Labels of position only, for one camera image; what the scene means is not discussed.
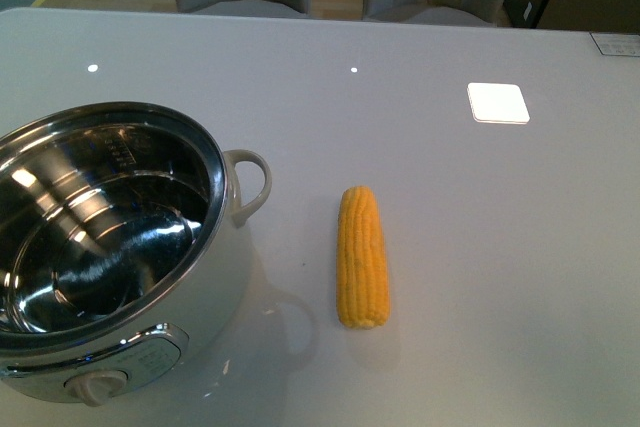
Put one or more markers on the yellow corn cob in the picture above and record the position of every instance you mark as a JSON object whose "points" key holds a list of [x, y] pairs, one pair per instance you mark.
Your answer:
{"points": [[362, 279]]}

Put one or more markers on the white electric cooking pot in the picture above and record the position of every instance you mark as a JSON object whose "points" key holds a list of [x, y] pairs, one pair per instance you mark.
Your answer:
{"points": [[124, 248]]}

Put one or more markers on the table label sticker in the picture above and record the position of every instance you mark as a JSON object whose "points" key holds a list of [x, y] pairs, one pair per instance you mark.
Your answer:
{"points": [[617, 44]]}

